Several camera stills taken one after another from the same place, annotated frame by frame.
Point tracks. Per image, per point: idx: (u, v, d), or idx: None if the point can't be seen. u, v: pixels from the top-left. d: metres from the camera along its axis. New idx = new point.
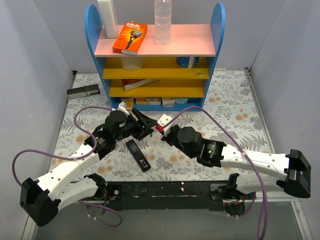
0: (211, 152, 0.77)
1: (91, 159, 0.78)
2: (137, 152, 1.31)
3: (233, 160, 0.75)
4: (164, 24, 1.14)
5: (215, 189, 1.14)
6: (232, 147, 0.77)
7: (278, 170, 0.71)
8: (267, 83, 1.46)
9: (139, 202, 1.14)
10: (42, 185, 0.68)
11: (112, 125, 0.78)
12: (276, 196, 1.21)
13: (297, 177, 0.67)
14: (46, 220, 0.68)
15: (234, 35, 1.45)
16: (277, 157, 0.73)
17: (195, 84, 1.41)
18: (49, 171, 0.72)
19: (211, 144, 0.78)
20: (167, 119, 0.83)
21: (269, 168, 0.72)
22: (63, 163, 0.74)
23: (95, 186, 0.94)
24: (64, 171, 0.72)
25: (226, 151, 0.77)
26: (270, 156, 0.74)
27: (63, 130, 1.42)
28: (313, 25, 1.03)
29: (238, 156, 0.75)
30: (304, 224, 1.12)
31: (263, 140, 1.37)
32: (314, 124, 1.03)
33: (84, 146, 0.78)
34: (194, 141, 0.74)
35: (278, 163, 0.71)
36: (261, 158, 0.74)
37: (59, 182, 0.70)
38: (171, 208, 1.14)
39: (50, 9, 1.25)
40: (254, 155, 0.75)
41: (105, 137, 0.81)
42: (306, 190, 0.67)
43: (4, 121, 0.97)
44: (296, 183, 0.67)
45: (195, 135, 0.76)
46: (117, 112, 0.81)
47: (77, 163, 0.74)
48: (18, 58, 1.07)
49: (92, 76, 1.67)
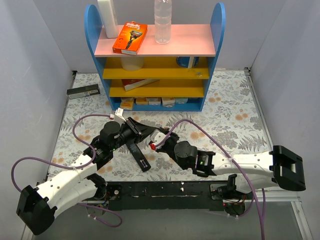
0: (203, 164, 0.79)
1: (90, 169, 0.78)
2: (137, 152, 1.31)
3: (222, 167, 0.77)
4: (164, 24, 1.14)
5: (215, 189, 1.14)
6: (220, 155, 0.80)
7: (264, 168, 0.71)
8: (267, 83, 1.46)
9: (139, 202, 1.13)
10: (42, 192, 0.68)
11: (107, 138, 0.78)
12: (275, 196, 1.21)
13: (283, 172, 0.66)
14: (42, 228, 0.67)
15: (234, 35, 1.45)
16: (261, 155, 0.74)
17: (194, 84, 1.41)
18: (49, 179, 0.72)
19: (203, 156, 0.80)
20: (159, 136, 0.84)
21: (256, 168, 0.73)
22: (62, 172, 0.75)
23: (94, 188, 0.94)
24: (63, 180, 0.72)
25: (216, 159, 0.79)
26: (255, 156, 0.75)
27: (63, 130, 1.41)
28: (313, 26, 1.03)
29: (226, 163, 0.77)
30: (304, 224, 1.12)
31: (263, 140, 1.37)
32: (314, 124, 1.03)
33: (83, 156, 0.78)
34: (191, 156, 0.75)
35: (263, 161, 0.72)
36: (246, 159, 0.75)
37: (59, 190, 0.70)
38: (172, 208, 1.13)
39: (50, 8, 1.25)
40: (239, 157, 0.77)
41: (102, 147, 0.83)
42: (296, 182, 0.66)
43: (5, 121, 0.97)
44: (283, 178, 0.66)
45: (192, 149, 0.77)
46: (112, 123, 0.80)
47: (76, 172, 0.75)
48: (18, 59, 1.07)
49: (92, 76, 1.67)
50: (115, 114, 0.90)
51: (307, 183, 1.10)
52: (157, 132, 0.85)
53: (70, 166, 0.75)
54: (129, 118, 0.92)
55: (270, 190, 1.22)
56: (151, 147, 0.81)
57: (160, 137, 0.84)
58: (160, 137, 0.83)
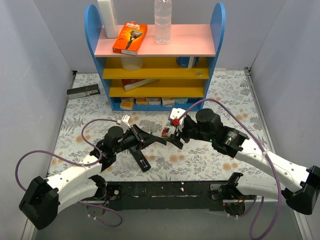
0: (230, 140, 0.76)
1: (96, 168, 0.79)
2: (137, 152, 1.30)
3: (251, 155, 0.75)
4: (164, 24, 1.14)
5: (215, 189, 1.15)
6: (253, 143, 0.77)
7: (294, 180, 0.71)
8: (267, 83, 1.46)
9: (139, 202, 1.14)
10: (51, 183, 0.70)
11: (111, 141, 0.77)
12: None
13: (311, 193, 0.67)
14: (44, 223, 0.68)
15: (234, 35, 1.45)
16: (296, 167, 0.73)
17: (194, 84, 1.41)
18: (59, 172, 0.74)
19: (231, 132, 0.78)
20: (178, 111, 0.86)
21: (286, 175, 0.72)
22: (71, 167, 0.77)
23: (94, 187, 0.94)
24: (72, 174, 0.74)
25: (247, 145, 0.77)
26: (290, 165, 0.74)
27: (63, 130, 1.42)
28: (314, 25, 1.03)
29: (257, 154, 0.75)
30: (304, 224, 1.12)
31: (263, 140, 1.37)
32: (314, 123, 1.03)
33: (90, 156, 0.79)
34: (210, 122, 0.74)
35: (296, 174, 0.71)
36: (281, 164, 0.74)
37: (67, 183, 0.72)
38: (171, 208, 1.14)
39: (50, 8, 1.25)
40: (274, 158, 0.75)
41: (106, 150, 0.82)
42: (310, 206, 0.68)
43: (5, 121, 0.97)
44: (308, 197, 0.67)
45: (214, 116, 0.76)
46: (115, 127, 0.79)
47: (83, 170, 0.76)
48: (18, 59, 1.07)
49: (92, 76, 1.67)
50: (122, 120, 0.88)
51: None
52: (175, 109, 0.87)
53: (79, 162, 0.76)
54: (135, 124, 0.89)
55: None
56: (174, 121, 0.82)
57: (179, 113, 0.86)
58: (178, 113, 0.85)
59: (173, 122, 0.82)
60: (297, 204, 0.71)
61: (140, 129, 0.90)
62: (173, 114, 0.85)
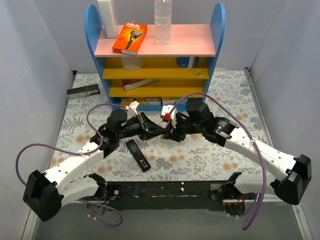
0: (220, 128, 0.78)
1: (97, 156, 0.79)
2: (137, 152, 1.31)
3: (239, 144, 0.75)
4: (164, 24, 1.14)
5: (215, 189, 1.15)
6: (242, 132, 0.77)
7: (280, 168, 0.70)
8: (267, 83, 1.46)
9: (140, 202, 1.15)
10: (49, 176, 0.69)
11: (114, 124, 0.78)
12: (274, 197, 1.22)
13: (296, 180, 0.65)
14: (50, 215, 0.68)
15: (234, 35, 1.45)
16: (284, 155, 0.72)
17: (194, 84, 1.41)
18: (56, 165, 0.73)
19: (222, 121, 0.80)
20: (168, 108, 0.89)
21: (273, 163, 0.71)
22: (70, 158, 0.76)
23: (96, 185, 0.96)
24: (71, 166, 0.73)
25: (236, 133, 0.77)
26: (278, 153, 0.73)
27: (63, 130, 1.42)
28: (314, 26, 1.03)
29: (245, 141, 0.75)
30: (304, 224, 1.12)
31: (263, 140, 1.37)
32: (314, 124, 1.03)
33: (90, 143, 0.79)
34: (198, 110, 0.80)
35: (283, 162, 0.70)
36: (268, 152, 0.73)
37: (66, 175, 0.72)
38: (171, 208, 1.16)
39: (50, 8, 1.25)
40: (263, 147, 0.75)
41: (109, 135, 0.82)
42: (297, 196, 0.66)
43: (5, 121, 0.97)
44: (293, 185, 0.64)
45: (202, 106, 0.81)
46: (118, 111, 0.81)
47: (83, 158, 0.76)
48: (17, 58, 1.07)
49: (92, 76, 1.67)
50: (130, 105, 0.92)
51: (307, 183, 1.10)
52: (165, 105, 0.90)
53: (78, 152, 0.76)
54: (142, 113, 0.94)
55: None
56: (165, 116, 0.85)
57: (169, 109, 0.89)
58: (168, 109, 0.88)
59: (165, 117, 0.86)
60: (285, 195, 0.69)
61: (147, 118, 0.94)
62: (164, 110, 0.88)
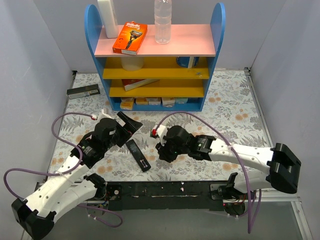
0: (201, 145, 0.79)
1: (79, 171, 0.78)
2: (137, 152, 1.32)
3: (220, 153, 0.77)
4: (164, 24, 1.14)
5: (215, 189, 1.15)
6: (220, 141, 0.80)
7: (261, 162, 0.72)
8: (267, 83, 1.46)
9: (139, 202, 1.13)
10: (30, 205, 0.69)
11: (102, 132, 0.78)
12: (276, 197, 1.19)
13: (279, 169, 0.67)
14: (43, 233, 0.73)
15: (234, 35, 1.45)
16: (261, 150, 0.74)
17: (194, 84, 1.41)
18: (37, 189, 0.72)
19: (201, 139, 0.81)
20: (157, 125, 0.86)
21: (253, 160, 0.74)
22: (51, 179, 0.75)
23: (93, 189, 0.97)
24: (52, 188, 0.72)
25: (215, 144, 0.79)
26: (255, 149, 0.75)
27: (63, 130, 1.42)
28: (314, 26, 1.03)
29: (225, 149, 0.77)
30: (304, 224, 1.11)
31: (263, 140, 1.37)
32: (314, 124, 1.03)
33: (71, 158, 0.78)
34: (178, 135, 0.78)
35: (262, 156, 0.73)
36: (246, 151, 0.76)
37: (48, 199, 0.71)
38: (171, 208, 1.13)
39: (50, 8, 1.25)
40: (240, 148, 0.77)
41: (95, 145, 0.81)
42: (289, 183, 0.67)
43: (5, 121, 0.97)
44: (278, 175, 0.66)
45: (180, 130, 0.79)
46: (107, 120, 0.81)
47: (64, 178, 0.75)
48: (17, 58, 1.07)
49: (92, 76, 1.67)
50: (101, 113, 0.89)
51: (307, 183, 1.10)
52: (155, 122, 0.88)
53: (57, 172, 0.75)
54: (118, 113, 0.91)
55: (270, 190, 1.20)
56: (153, 132, 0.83)
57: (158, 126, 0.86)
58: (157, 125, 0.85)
59: (153, 133, 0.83)
60: (279, 185, 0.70)
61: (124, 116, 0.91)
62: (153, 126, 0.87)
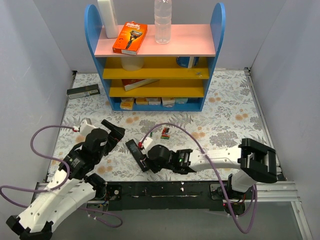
0: (182, 160, 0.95)
1: (69, 185, 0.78)
2: (137, 152, 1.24)
3: (198, 162, 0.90)
4: (164, 24, 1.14)
5: (215, 189, 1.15)
6: (196, 152, 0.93)
7: (233, 161, 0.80)
8: (267, 83, 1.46)
9: (139, 202, 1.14)
10: (23, 222, 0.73)
11: (93, 143, 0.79)
12: (277, 197, 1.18)
13: (250, 164, 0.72)
14: None
15: (234, 35, 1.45)
16: (231, 150, 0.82)
17: (194, 84, 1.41)
18: (29, 206, 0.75)
19: (181, 153, 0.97)
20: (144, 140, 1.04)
21: (226, 161, 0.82)
22: (41, 195, 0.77)
23: (92, 191, 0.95)
24: (42, 205, 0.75)
25: (193, 157, 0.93)
26: (226, 150, 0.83)
27: (63, 130, 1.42)
28: (314, 26, 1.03)
29: (201, 158, 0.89)
30: (304, 224, 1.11)
31: (263, 140, 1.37)
32: (314, 124, 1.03)
33: (59, 172, 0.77)
34: (160, 156, 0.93)
35: (232, 155, 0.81)
36: (218, 155, 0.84)
37: (40, 216, 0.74)
38: (172, 208, 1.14)
39: (50, 8, 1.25)
40: (213, 153, 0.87)
41: (84, 156, 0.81)
42: (266, 173, 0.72)
43: (5, 121, 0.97)
44: (251, 170, 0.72)
45: (162, 150, 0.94)
46: (98, 130, 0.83)
47: (54, 194, 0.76)
48: (18, 58, 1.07)
49: (92, 76, 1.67)
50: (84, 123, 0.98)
51: (306, 183, 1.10)
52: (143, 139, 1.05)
53: (45, 189, 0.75)
54: (103, 122, 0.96)
55: (271, 190, 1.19)
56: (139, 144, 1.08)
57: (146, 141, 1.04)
58: (145, 142, 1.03)
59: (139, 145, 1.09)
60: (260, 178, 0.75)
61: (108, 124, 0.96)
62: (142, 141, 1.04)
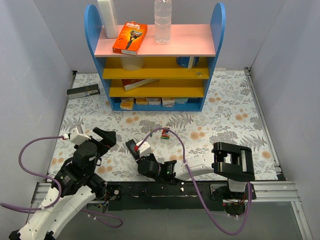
0: (169, 172, 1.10)
1: (61, 201, 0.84)
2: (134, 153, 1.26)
3: (181, 171, 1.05)
4: (164, 24, 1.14)
5: (215, 189, 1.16)
6: (179, 163, 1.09)
7: (208, 167, 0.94)
8: (267, 83, 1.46)
9: (139, 202, 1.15)
10: (23, 237, 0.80)
11: (81, 159, 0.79)
12: (277, 197, 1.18)
13: (222, 168, 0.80)
14: None
15: (234, 35, 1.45)
16: (206, 156, 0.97)
17: (194, 84, 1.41)
18: (27, 223, 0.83)
19: (169, 166, 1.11)
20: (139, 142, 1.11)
21: (203, 167, 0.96)
22: (37, 212, 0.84)
23: (90, 195, 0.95)
24: (38, 223, 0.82)
25: (177, 167, 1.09)
26: (202, 158, 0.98)
27: (63, 130, 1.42)
28: (314, 26, 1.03)
29: (183, 167, 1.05)
30: (304, 224, 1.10)
31: (263, 140, 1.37)
32: (314, 124, 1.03)
33: (52, 190, 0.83)
34: (149, 170, 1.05)
35: (207, 162, 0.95)
36: (195, 163, 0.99)
37: (38, 232, 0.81)
38: (172, 208, 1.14)
39: (50, 8, 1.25)
40: (192, 162, 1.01)
41: (75, 172, 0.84)
42: (240, 172, 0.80)
43: (5, 121, 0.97)
44: (224, 172, 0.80)
45: (150, 165, 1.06)
46: (87, 145, 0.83)
47: (48, 211, 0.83)
48: (18, 58, 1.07)
49: (92, 76, 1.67)
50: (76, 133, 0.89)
51: (306, 183, 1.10)
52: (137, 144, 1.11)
53: (40, 207, 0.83)
54: (94, 129, 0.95)
55: (270, 190, 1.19)
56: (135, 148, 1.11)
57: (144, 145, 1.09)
58: (143, 146, 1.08)
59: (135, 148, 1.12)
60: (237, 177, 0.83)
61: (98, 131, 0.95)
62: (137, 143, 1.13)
